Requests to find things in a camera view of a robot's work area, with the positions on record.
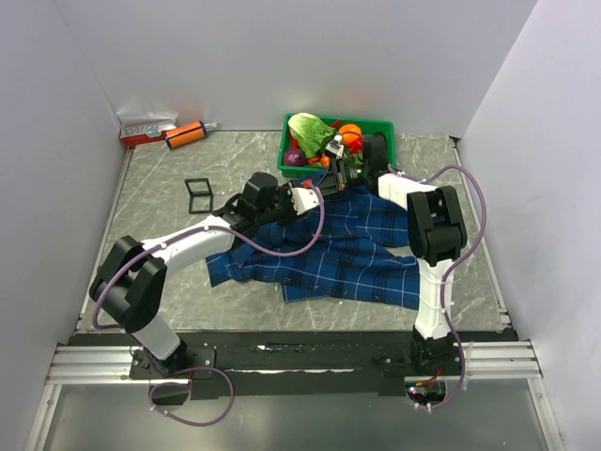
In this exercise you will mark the black folding frame stand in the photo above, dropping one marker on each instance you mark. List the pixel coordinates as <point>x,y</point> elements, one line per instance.
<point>199,188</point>

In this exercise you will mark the red bell pepper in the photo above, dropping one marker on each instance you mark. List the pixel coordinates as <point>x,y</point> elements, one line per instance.
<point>356,146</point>

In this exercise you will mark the red onion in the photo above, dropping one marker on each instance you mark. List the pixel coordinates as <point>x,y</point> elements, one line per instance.
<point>295,157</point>

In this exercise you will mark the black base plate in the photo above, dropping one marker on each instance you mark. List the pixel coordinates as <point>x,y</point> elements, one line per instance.
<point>218,364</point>

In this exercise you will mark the blue plaid shirt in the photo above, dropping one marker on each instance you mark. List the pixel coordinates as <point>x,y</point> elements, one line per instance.
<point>346,254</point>

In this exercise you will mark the orange fruit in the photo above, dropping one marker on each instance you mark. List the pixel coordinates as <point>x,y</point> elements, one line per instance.
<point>350,133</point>

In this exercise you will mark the red white carton box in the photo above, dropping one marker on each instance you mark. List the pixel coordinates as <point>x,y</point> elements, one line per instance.
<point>145,129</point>

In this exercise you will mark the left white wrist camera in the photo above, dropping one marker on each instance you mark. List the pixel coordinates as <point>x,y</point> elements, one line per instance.
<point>305,198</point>

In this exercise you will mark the aluminium rail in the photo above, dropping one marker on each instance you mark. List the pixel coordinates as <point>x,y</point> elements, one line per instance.
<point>112,364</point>

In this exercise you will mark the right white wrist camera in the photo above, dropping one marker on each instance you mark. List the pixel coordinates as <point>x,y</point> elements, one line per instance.
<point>335,147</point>

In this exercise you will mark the orange pumpkin toy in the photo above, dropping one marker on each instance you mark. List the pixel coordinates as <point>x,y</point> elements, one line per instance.
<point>320,161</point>

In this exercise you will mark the napa cabbage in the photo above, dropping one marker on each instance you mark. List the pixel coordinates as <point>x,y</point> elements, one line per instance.
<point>311,133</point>

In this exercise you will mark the orange cylinder bottle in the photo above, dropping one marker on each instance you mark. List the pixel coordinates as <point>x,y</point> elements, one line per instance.
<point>190,133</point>

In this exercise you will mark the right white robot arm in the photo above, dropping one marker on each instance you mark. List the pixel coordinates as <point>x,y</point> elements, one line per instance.
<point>436,237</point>

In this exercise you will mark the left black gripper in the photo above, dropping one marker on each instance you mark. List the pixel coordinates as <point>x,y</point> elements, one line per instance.
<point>285,191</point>

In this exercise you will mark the green plastic crate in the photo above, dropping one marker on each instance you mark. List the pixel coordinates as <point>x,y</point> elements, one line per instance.
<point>377,132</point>

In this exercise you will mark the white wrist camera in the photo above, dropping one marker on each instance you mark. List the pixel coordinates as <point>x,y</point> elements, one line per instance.
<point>305,198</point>
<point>335,147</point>

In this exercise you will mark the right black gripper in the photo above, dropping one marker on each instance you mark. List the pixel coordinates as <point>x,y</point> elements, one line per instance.
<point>334,178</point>

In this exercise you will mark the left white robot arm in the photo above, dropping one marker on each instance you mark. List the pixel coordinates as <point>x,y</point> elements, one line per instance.
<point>129,283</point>

